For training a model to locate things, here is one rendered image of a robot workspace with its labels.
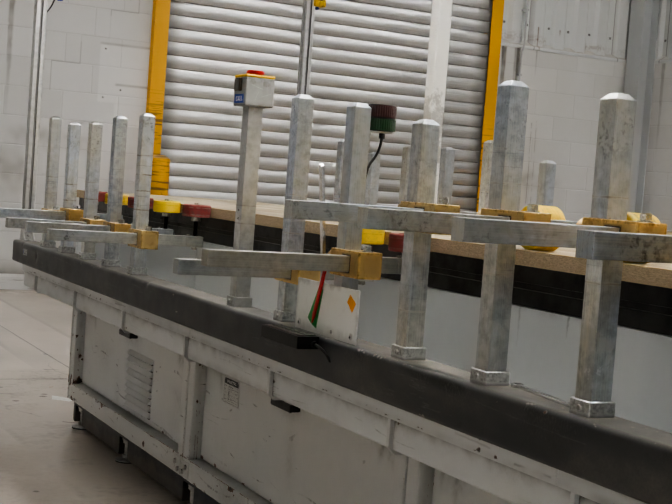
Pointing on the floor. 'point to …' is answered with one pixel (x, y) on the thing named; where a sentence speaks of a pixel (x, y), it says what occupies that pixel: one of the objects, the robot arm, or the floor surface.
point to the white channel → (437, 68)
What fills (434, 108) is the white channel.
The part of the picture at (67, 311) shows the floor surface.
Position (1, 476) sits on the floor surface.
